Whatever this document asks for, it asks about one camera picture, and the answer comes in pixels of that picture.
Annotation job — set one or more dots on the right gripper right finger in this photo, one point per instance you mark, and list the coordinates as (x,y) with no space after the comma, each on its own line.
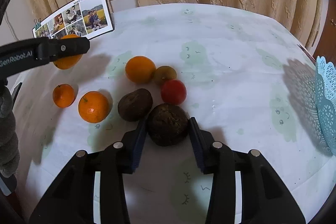
(265,197)

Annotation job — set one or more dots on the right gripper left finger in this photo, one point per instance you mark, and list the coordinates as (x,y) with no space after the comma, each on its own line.
(69,198)

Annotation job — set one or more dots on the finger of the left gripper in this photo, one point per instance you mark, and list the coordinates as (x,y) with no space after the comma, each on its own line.
(67,47)

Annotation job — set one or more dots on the orange mandarin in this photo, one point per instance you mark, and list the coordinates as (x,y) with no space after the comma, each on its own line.
(93,107)
(63,95)

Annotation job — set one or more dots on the orange fruit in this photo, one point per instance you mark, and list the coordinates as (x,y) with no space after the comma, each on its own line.
(140,70)

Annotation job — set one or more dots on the dark brown fruit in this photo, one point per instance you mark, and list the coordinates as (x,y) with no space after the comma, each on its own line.
(166,125)
(135,105)

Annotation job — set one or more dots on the small olive green fruit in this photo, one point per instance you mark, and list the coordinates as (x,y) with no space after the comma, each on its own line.
(163,74)

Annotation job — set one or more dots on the red tomato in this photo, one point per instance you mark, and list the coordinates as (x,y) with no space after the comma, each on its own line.
(173,92)

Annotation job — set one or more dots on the grey gloved left hand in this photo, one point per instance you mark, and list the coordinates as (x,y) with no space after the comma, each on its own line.
(9,141)

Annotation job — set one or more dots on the teal binder clip left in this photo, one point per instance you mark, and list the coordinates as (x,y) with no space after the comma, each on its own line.
(37,23)

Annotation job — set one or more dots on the photo collage card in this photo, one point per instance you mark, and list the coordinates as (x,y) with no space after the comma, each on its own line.
(83,18)

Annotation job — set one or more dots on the light blue lace basket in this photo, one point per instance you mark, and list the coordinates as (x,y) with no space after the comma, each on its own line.
(325,99)

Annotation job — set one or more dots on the brown wooden door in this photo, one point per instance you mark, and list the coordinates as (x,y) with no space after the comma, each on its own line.
(327,44)

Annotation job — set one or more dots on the metal door handle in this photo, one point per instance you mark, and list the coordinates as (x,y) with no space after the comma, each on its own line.
(333,22)

